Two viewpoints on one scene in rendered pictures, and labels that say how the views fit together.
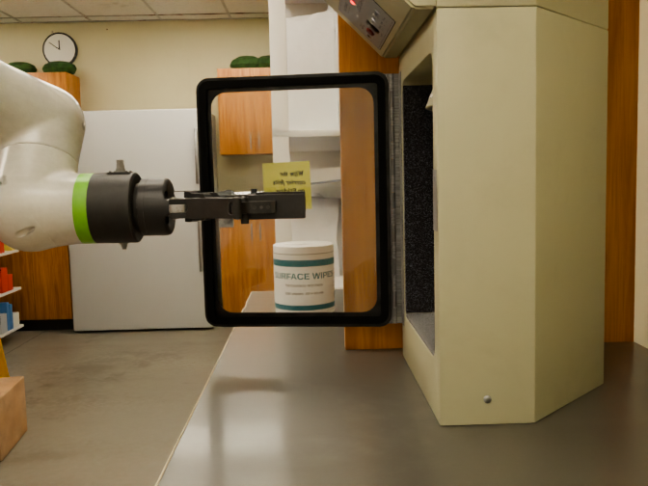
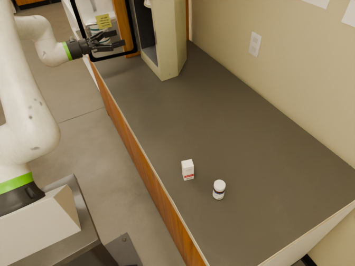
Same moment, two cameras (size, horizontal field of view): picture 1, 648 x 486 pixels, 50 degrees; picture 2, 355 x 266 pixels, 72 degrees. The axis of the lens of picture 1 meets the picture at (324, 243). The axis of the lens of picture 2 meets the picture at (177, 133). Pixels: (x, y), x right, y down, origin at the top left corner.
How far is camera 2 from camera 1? 0.72 m
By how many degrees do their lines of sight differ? 46
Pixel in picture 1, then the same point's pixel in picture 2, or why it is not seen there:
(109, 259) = not seen: outside the picture
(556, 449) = (184, 82)
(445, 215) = (158, 41)
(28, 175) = (51, 49)
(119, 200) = (78, 50)
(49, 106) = (44, 26)
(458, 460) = (169, 89)
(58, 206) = (63, 56)
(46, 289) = not seen: outside the picture
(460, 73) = (158, 9)
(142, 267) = not seen: outside the picture
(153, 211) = (86, 50)
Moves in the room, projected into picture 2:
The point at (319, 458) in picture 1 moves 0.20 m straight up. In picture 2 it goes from (145, 96) to (139, 64)
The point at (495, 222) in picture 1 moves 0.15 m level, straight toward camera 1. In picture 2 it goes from (168, 40) to (174, 54)
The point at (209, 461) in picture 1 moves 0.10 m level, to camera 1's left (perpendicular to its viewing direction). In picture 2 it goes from (125, 103) to (108, 109)
